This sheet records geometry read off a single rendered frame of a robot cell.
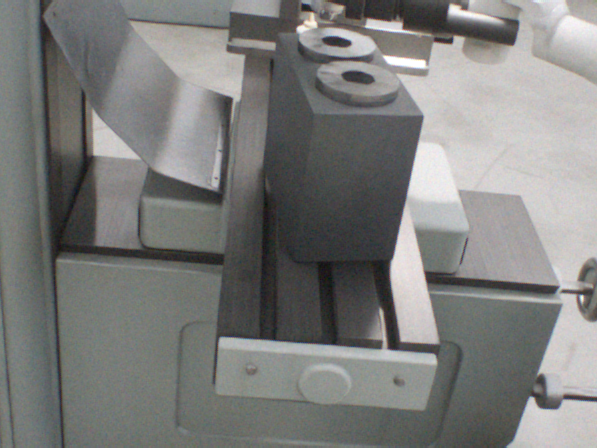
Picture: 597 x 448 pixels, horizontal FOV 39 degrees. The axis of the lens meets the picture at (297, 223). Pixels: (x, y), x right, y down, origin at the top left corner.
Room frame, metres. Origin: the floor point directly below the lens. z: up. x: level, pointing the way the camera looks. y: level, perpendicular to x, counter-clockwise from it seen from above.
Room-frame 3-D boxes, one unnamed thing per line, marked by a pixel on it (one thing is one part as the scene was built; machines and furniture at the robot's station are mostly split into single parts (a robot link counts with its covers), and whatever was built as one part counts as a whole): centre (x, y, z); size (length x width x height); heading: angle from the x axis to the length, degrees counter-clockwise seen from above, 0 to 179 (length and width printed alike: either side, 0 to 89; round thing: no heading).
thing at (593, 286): (1.24, -0.50, 0.65); 0.16 x 0.12 x 0.12; 95
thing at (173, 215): (1.20, 0.00, 0.81); 0.50 x 0.35 x 0.12; 95
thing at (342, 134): (0.90, -0.03, 1.05); 0.22 x 0.12 x 0.20; 15
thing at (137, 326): (1.20, -0.03, 0.45); 0.80 x 0.30 x 0.60; 95
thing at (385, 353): (1.26, 0.00, 0.91); 1.24 x 0.23 x 0.08; 5
